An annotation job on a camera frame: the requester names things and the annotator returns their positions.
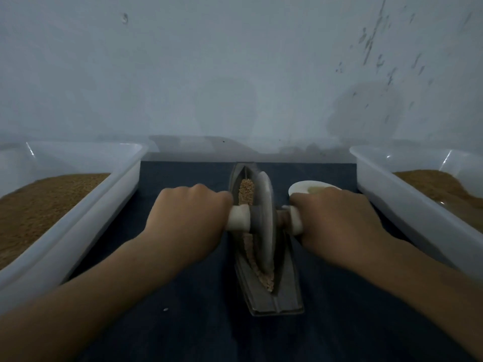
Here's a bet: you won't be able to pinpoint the white plastic tray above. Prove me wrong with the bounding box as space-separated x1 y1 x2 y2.
0 141 148 314
349 144 483 280

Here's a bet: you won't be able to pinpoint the small ground grain portion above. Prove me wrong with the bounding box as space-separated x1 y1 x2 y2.
237 177 276 293

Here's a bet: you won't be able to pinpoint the dark blue tablecloth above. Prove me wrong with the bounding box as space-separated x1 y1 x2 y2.
64 161 472 362

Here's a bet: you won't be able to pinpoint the boat-shaped metal grinding trough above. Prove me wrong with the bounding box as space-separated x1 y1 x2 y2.
228 162 306 317

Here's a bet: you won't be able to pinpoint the person's right forearm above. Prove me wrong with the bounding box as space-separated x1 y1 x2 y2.
358 239 483 362

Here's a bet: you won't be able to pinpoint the person's left forearm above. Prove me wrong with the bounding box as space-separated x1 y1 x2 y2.
0 241 188 362

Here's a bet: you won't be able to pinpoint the white round plate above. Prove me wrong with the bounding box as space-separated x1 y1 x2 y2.
287 180 342 198

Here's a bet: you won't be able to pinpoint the person's left hand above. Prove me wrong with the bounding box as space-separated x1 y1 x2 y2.
143 184 235 267

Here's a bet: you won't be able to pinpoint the person's right hand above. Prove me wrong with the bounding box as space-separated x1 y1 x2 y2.
290 186 393 267

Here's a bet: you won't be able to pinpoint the metal grinding wheel with handles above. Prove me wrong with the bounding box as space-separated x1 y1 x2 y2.
226 169 304 275

